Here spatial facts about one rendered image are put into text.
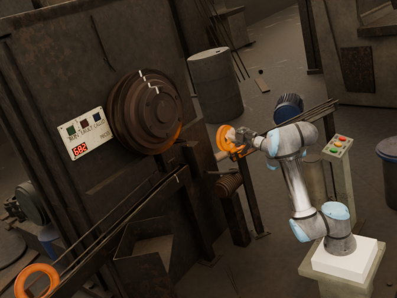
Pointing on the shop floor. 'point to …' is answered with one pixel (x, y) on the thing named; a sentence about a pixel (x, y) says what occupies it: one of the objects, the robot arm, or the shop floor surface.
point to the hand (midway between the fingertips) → (225, 135)
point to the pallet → (13, 214)
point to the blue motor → (288, 108)
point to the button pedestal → (343, 178)
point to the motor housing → (233, 207)
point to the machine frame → (36, 88)
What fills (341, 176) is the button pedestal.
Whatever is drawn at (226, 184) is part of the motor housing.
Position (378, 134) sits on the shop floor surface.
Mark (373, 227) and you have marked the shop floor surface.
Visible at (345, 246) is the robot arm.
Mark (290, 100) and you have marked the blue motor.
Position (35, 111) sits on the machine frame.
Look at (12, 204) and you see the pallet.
